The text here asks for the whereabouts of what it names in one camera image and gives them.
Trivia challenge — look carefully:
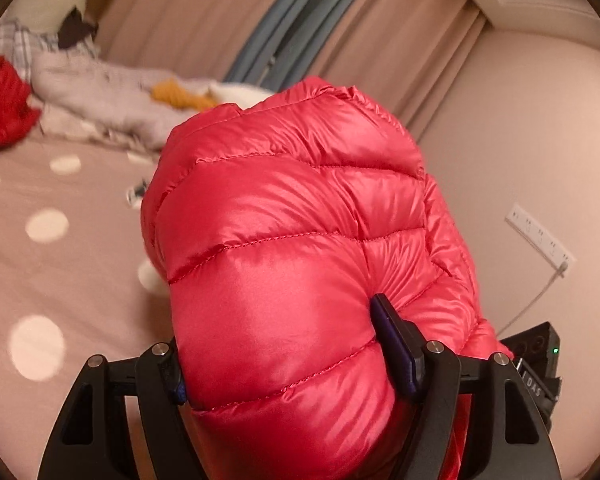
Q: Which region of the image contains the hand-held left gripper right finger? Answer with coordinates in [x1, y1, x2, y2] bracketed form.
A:
[370, 294, 563, 480]

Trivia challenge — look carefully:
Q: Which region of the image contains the mustard yellow garment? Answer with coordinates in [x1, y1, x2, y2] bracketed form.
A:
[151, 79, 218, 111]

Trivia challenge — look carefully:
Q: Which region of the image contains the pink curtain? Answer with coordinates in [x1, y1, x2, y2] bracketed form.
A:
[97, 0, 488, 141]

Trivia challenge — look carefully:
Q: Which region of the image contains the white fleece garment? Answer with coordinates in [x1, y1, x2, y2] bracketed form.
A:
[207, 81, 276, 108]

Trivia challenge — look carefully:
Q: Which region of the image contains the black garment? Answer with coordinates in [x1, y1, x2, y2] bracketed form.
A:
[57, 6, 99, 51]

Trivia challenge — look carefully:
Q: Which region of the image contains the plaid blanket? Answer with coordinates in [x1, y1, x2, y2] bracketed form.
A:
[0, 19, 101, 83]

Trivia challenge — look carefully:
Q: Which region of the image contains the blue-grey curtain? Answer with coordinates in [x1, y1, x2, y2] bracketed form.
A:
[222, 0, 396, 92]

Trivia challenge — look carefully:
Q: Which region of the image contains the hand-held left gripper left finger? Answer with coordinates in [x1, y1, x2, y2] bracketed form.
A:
[36, 342, 208, 480]

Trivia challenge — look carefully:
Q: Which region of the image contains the white wall socket strip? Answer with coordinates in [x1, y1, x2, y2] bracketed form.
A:
[505, 203, 577, 278]

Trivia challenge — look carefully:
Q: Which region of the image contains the white pillow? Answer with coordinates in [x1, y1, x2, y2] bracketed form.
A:
[5, 0, 88, 36]

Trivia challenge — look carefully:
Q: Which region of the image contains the pink-red hooded down jacket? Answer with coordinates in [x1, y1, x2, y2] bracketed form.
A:
[140, 76, 513, 480]

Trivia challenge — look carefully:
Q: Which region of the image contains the dark red knit garment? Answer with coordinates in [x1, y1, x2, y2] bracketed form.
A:
[0, 55, 42, 156]

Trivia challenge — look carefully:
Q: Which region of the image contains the grey quilt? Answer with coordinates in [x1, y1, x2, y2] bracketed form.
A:
[30, 50, 221, 151]

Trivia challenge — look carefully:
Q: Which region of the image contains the white cable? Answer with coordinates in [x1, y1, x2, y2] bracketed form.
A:
[495, 260, 568, 338]

